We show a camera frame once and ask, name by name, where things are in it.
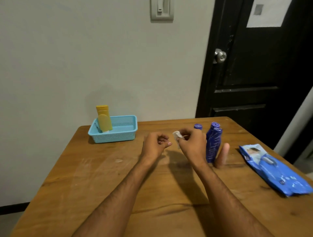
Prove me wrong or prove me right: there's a person's right hand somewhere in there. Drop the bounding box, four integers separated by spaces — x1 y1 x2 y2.
177 129 208 166

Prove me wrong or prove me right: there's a person's left hand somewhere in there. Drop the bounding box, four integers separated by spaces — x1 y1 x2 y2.
141 132 173 164

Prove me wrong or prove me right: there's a white wipe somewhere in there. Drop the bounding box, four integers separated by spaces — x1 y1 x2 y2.
172 131 186 150

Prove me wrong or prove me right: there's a peach pink bottle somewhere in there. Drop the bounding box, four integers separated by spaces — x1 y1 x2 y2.
215 143 230 169

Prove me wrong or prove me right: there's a blue plastic basket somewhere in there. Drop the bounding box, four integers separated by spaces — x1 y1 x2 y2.
88 115 138 144

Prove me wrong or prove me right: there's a pale yellow rounded bottle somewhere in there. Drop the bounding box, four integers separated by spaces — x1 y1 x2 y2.
97 114 113 133

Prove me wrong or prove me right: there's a yellow capped bottle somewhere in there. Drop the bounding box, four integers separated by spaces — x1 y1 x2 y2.
96 105 111 120

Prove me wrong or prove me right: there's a blue wet wipes pack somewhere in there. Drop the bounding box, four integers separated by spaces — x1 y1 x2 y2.
239 144 313 197

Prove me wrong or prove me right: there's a person's left forearm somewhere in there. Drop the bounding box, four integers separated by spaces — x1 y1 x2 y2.
72 159 157 237

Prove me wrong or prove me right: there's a person's right forearm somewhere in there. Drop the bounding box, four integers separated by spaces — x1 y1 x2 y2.
193 161 274 237

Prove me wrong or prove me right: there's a wooden table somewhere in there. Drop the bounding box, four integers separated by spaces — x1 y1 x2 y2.
9 117 313 237

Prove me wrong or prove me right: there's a silver door knob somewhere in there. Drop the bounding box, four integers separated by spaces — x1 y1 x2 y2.
213 49 227 64

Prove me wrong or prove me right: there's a black panel door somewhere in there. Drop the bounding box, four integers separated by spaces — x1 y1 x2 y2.
195 0 313 149

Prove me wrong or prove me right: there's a black open door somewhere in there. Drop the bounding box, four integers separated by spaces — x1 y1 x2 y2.
283 124 313 164

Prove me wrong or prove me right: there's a white paper sheet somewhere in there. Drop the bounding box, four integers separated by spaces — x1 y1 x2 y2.
246 0 293 28

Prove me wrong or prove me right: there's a black baseboard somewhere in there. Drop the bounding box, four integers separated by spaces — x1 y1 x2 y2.
0 202 30 215

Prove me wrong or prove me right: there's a grey wall light switch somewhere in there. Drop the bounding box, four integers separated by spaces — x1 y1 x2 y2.
150 0 174 21

